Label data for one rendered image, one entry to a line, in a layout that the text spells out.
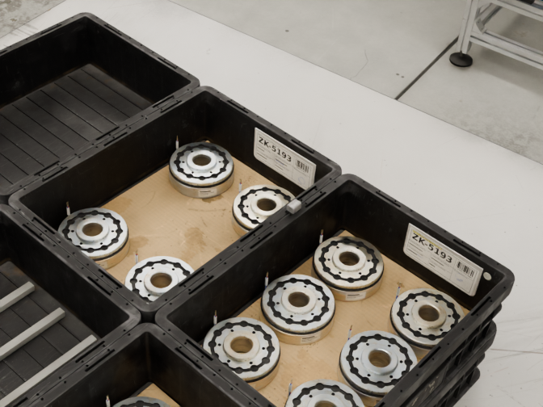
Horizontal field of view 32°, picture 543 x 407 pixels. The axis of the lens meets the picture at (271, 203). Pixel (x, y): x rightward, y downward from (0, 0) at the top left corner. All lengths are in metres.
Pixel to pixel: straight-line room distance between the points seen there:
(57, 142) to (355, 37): 1.95
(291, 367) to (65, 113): 0.65
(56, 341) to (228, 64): 0.88
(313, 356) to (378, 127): 0.69
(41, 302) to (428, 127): 0.88
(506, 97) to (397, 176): 1.52
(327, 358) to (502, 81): 2.14
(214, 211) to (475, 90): 1.89
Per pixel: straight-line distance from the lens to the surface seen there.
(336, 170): 1.40
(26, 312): 1.35
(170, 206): 1.47
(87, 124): 1.64
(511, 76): 3.35
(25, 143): 1.61
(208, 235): 1.43
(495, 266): 1.31
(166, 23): 2.12
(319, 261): 1.36
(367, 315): 1.34
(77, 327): 1.32
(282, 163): 1.48
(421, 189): 1.74
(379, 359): 1.28
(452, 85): 3.24
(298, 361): 1.28
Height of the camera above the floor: 1.85
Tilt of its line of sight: 43 degrees down
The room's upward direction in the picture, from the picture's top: 4 degrees clockwise
